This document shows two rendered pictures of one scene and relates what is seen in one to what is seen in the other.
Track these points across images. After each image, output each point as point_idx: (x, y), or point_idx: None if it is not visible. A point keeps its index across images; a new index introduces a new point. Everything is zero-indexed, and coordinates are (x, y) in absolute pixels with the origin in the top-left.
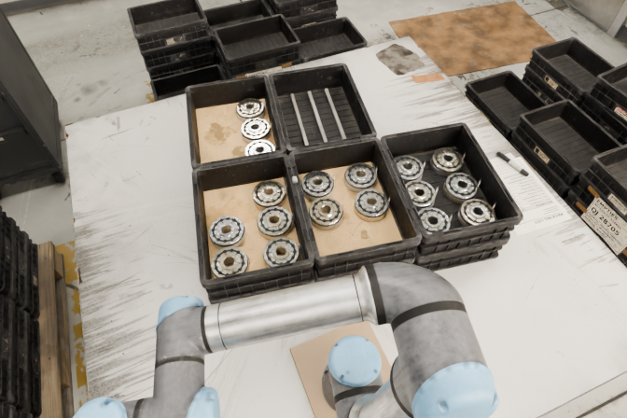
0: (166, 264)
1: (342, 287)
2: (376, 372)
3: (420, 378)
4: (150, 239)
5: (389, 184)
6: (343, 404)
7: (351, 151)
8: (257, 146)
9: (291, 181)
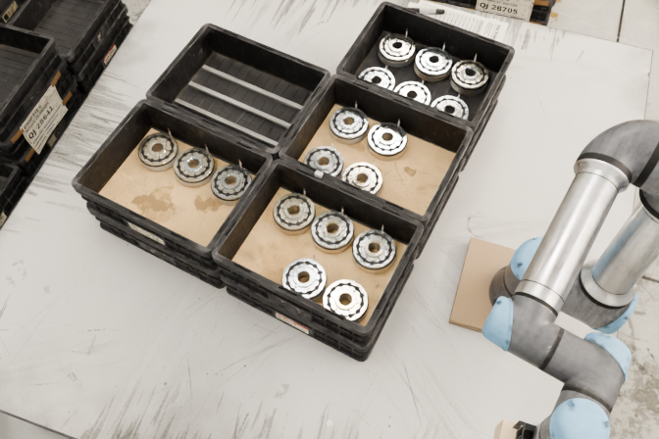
0: (255, 374)
1: (593, 184)
2: None
3: None
4: (206, 371)
5: (387, 108)
6: (570, 296)
7: (321, 107)
8: (223, 179)
9: (317, 178)
